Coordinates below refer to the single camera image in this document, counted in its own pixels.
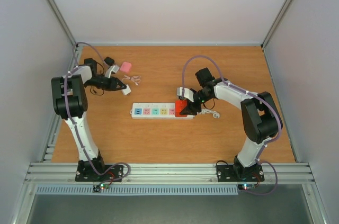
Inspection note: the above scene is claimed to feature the purple cable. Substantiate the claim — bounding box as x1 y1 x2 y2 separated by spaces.
181 55 282 195
62 41 131 182

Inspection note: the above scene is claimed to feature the white power strip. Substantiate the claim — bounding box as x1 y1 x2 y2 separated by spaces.
130 103 194 120

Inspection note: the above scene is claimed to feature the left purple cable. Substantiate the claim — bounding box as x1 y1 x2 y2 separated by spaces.
62 41 131 182

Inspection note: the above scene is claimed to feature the black plug adapter with cable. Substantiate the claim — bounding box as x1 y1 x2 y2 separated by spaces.
88 57 116 96

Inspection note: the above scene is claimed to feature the white charger with pink cable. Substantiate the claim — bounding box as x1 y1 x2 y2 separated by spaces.
121 75 141 96

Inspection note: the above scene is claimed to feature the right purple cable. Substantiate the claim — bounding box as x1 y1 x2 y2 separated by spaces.
181 55 282 195

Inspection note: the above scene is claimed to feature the red cube socket adapter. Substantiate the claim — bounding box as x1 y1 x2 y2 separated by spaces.
174 100 188 118

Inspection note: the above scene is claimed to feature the right small circuit board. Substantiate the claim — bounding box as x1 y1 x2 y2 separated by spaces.
238 183 257 191

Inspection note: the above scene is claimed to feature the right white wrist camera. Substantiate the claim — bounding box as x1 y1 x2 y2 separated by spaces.
176 87 196 102

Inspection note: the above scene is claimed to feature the white coiled power cord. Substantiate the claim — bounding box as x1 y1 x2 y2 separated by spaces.
198 109 221 119

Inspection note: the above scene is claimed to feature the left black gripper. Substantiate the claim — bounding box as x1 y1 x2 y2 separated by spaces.
85 75 127 91

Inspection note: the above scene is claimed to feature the grey slotted cable duct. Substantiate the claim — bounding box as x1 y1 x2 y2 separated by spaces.
36 184 238 196

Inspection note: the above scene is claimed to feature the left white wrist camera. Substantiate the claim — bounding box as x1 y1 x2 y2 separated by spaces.
105 65 120 78

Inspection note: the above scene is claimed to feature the left small circuit board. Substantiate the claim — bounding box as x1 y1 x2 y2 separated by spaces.
93 183 110 193

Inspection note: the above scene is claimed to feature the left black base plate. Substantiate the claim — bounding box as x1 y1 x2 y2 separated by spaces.
74 164 124 183

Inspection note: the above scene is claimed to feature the small circuit board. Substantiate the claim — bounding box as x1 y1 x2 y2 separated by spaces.
238 183 257 191
93 183 110 193

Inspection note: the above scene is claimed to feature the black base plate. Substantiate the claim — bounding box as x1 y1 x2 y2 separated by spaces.
216 164 265 182
74 164 124 183

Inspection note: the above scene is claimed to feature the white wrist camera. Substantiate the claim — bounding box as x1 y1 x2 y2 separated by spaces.
176 87 196 102
105 65 120 78

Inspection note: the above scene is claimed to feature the pink cube socket adapter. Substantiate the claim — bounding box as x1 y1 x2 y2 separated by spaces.
120 61 132 74

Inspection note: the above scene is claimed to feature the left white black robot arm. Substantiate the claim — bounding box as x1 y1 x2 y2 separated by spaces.
51 58 130 182

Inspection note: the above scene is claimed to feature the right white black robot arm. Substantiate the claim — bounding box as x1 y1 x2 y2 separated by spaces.
177 68 283 181

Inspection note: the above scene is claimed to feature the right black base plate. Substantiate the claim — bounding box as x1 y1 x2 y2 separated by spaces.
216 164 265 182

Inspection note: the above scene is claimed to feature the aluminium front rail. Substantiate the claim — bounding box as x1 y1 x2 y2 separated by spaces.
24 163 315 184

